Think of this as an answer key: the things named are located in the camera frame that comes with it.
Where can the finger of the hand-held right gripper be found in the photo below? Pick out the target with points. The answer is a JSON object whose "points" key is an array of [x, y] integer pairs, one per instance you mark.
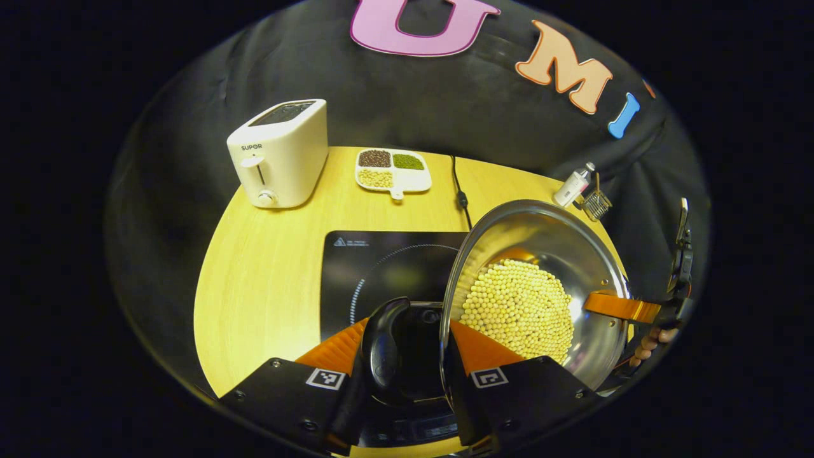
{"points": [[620, 307]]}

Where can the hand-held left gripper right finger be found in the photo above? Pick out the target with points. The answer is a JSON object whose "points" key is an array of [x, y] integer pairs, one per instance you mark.
{"points": [[534, 394]]}

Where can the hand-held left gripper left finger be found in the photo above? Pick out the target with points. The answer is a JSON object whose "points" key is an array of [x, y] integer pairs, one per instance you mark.
{"points": [[280, 394]]}

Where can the stainless steel pot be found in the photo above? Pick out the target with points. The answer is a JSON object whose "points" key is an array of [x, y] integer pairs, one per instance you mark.
{"points": [[559, 242]]}

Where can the black induction cooktop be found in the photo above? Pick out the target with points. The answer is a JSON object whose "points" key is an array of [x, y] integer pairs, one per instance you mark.
{"points": [[356, 267]]}

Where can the pile of yellow soybeans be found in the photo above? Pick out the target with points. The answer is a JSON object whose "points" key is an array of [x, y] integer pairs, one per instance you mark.
{"points": [[515, 312]]}

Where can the small clear cup with sticks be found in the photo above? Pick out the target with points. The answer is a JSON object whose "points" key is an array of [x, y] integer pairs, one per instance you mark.
{"points": [[596, 205]]}

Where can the white plastic bottle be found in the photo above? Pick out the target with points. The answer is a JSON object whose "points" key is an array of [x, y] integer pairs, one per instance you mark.
{"points": [[571, 187]]}

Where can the white toaster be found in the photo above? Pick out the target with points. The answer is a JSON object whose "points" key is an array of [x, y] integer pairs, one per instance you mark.
{"points": [[280, 159]]}

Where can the white divided bean dish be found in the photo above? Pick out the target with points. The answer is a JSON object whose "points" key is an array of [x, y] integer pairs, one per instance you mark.
{"points": [[413, 181]]}

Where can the black backdrop cloth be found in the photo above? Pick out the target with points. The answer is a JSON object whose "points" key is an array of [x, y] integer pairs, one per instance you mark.
{"points": [[445, 108]]}

